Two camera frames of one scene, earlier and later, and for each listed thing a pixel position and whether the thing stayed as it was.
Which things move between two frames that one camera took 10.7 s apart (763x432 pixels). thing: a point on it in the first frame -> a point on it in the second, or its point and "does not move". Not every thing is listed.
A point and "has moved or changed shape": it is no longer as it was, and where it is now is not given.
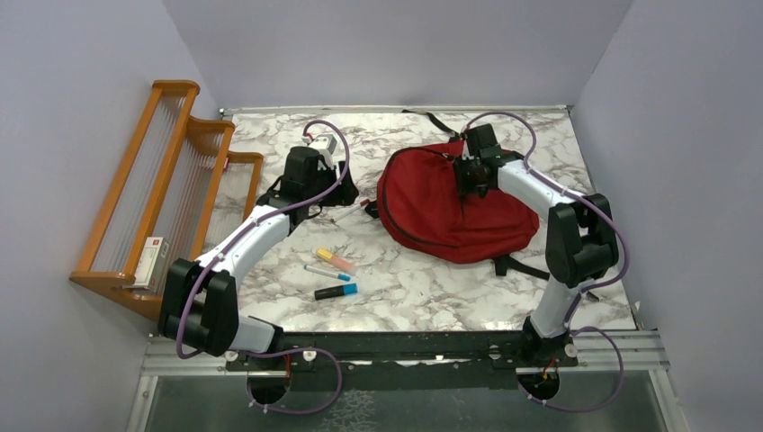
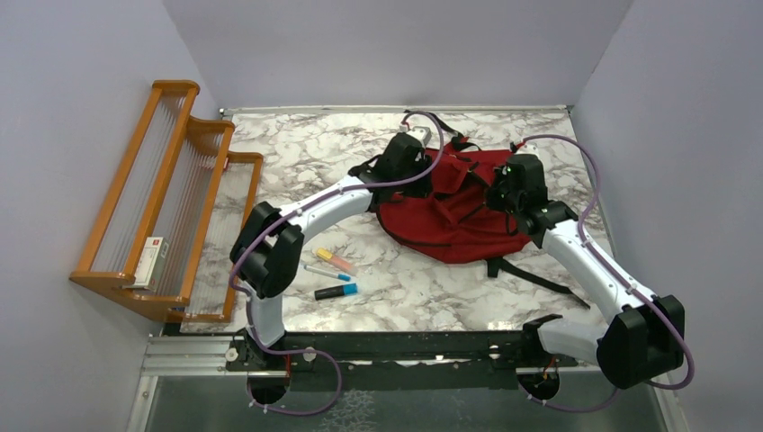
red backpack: (423, 209) has moved or changed shape
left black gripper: (344, 194) -> (422, 188)
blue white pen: (328, 273) does not move
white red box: (153, 265) does not move
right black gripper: (467, 189) -> (501, 176)
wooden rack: (177, 180) does not move
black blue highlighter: (336, 291) does not move
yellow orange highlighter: (334, 259) does not move
